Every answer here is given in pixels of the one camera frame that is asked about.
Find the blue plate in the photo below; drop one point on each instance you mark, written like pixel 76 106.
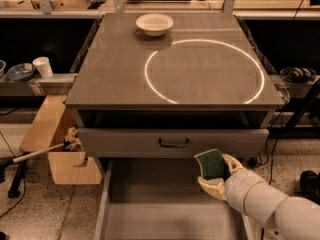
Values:
pixel 21 72

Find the metal pole with black stand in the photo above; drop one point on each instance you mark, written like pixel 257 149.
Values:
pixel 21 161

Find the white paper bowl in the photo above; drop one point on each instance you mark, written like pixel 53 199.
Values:
pixel 154 25

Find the white paper cup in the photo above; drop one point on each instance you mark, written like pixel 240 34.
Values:
pixel 43 66

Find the green scrubbing sponge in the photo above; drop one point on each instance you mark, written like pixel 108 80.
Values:
pixel 211 163

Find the grey side shelf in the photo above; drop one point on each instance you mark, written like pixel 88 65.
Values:
pixel 58 84

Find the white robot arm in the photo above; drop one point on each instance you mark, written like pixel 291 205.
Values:
pixel 286 218

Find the open grey middle drawer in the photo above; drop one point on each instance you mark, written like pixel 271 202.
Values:
pixel 160 199

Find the grey drawer cabinet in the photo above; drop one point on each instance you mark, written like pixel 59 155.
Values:
pixel 201 74

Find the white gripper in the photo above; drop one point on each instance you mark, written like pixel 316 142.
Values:
pixel 240 186

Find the top drawer with black handle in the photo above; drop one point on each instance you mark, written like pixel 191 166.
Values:
pixel 170 143

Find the black shoe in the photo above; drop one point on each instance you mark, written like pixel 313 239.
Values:
pixel 310 185

